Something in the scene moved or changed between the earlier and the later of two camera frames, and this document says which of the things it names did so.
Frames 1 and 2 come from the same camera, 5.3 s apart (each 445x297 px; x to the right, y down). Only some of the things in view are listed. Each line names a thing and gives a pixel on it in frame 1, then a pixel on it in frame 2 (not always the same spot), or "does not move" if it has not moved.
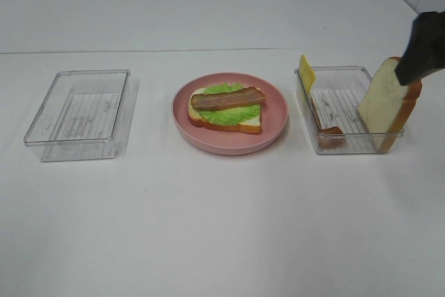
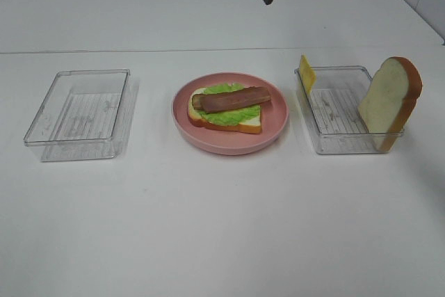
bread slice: [250, 126] does not move
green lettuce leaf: [230, 115] does not move
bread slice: [387, 103] does not move
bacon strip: [331, 137] to [214, 102]
